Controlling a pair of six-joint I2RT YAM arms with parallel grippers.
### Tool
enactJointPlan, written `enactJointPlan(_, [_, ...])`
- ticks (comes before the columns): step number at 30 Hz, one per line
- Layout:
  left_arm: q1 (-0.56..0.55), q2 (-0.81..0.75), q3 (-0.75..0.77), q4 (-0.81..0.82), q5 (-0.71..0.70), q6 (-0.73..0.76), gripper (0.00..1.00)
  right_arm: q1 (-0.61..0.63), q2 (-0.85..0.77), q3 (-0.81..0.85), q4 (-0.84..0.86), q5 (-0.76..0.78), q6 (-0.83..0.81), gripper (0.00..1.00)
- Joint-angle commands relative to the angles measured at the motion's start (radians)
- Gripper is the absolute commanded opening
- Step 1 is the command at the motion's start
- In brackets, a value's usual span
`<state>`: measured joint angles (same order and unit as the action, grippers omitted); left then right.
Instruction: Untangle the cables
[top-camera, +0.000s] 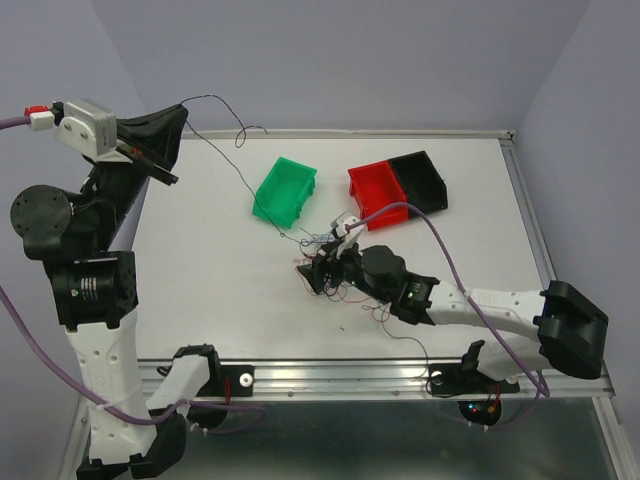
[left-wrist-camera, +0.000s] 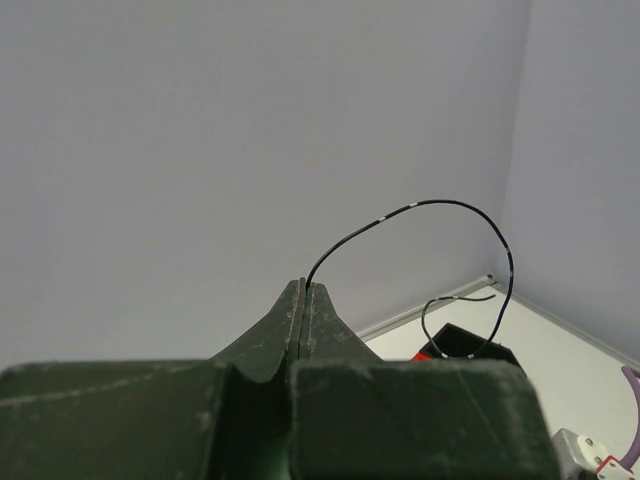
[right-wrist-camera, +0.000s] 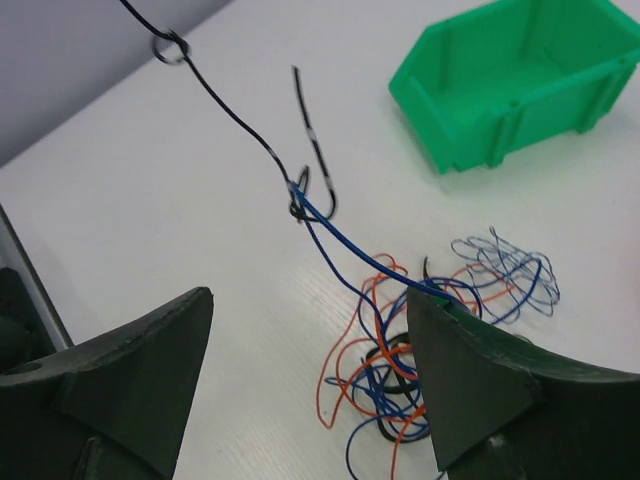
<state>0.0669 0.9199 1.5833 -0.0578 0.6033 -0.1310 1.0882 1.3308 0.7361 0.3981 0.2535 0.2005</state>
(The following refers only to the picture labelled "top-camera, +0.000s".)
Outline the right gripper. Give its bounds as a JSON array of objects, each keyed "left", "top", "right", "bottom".
[{"left": 297, "top": 237, "right": 390, "bottom": 305}]

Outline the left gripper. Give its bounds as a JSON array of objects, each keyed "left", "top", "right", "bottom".
[{"left": 85, "top": 99, "right": 191, "bottom": 241}]

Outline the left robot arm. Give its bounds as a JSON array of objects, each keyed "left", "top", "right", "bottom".
[{"left": 10, "top": 100, "right": 223, "bottom": 479}]

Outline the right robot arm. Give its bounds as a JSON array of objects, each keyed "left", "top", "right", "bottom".
[{"left": 297, "top": 242, "right": 609, "bottom": 390}]

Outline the green plastic bin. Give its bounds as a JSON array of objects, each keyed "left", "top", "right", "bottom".
[{"left": 252, "top": 157, "right": 317, "bottom": 229}]

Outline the red plastic bin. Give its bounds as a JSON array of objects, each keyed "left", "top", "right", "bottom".
[{"left": 348, "top": 160, "right": 409, "bottom": 231}]

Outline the black plastic bin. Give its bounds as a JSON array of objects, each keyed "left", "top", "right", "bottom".
[{"left": 388, "top": 151, "right": 448, "bottom": 214}]

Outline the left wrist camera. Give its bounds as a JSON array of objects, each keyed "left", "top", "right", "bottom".
[{"left": 55, "top": 99, "right": 118, "bottom": 162}]

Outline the aluminium back rail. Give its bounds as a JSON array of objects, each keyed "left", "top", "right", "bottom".
[{"left": 200, "top": 129, "right": 515, "bottom": 140}]

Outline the aluminium rail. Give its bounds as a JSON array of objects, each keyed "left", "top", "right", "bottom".
[
  {"left": 138, "top": 358, "right": 615, "bottom": 403},
  {"left": 498, "top": 139, "right": 584, "bottom": 357},
  {"left": 200, "top": 129, "right": 515, "bottom": 140}
]

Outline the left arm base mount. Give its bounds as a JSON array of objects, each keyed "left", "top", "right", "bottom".
[{"left": 198, "top": 364, "right": 255, "bottom": 398}]

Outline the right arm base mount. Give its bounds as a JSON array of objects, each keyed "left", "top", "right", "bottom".
[{"left": 426, "top": 340, "right": 520, "bottom": 398}]

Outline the aluminium front rail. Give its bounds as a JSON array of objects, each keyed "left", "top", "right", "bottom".
[{"left": 138, "top": 358, "right": 615, "bottom": 403}]

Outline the aluminium right side rail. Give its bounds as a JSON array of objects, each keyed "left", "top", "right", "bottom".
[{"left": 498, "top": 139, "right": 584, "bottom": 357}]

